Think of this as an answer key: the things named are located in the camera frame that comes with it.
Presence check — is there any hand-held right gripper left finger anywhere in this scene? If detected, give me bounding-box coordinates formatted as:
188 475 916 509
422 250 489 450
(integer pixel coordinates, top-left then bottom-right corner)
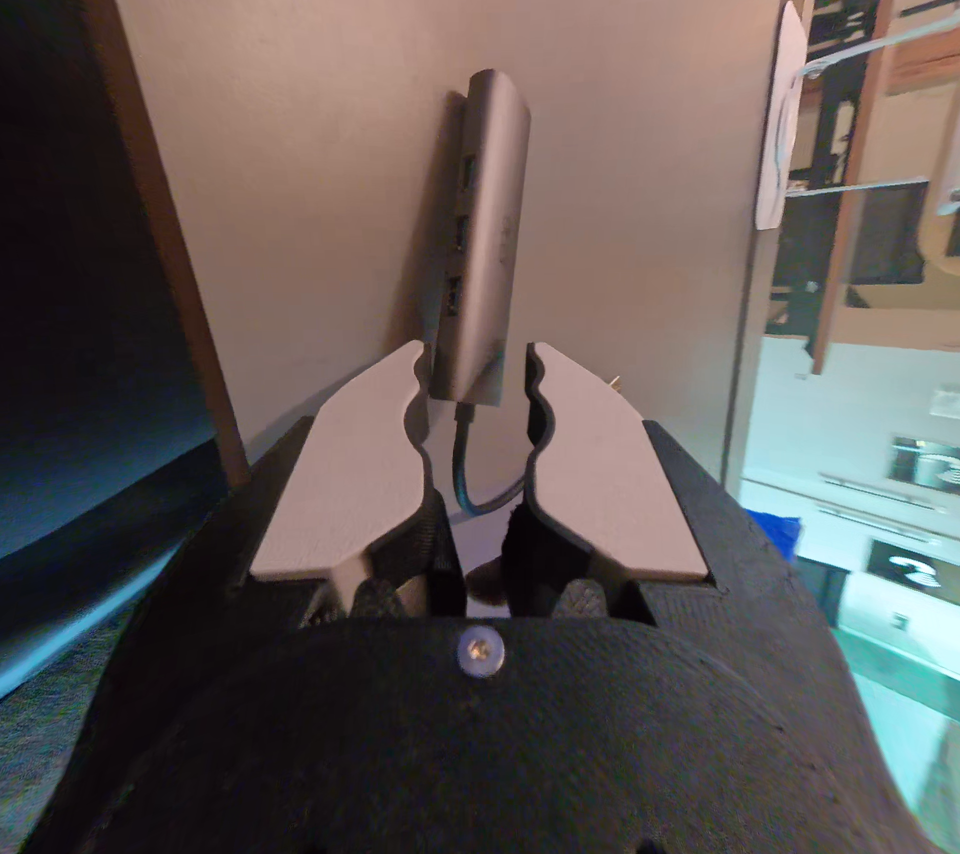
249 340 451 615

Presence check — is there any blue plastic bin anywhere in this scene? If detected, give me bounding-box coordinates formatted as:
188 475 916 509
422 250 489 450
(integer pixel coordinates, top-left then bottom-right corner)
742 508 805 564

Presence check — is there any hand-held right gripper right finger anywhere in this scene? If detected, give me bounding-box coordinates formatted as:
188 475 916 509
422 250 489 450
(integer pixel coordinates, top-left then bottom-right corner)
523 341 711 585

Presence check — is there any grey hub cable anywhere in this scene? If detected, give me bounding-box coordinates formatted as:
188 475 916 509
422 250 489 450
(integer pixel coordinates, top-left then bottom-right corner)
450 400 528 519

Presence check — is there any grey usb hub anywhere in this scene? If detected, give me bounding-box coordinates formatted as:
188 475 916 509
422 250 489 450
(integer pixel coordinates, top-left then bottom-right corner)
427 68 534 410

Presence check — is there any white round plate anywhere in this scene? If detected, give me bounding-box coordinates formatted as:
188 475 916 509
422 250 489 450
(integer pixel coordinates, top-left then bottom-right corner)
753 1 810 231

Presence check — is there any white cabinet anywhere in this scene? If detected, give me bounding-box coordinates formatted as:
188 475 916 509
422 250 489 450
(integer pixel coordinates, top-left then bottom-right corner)
738 337 960 653

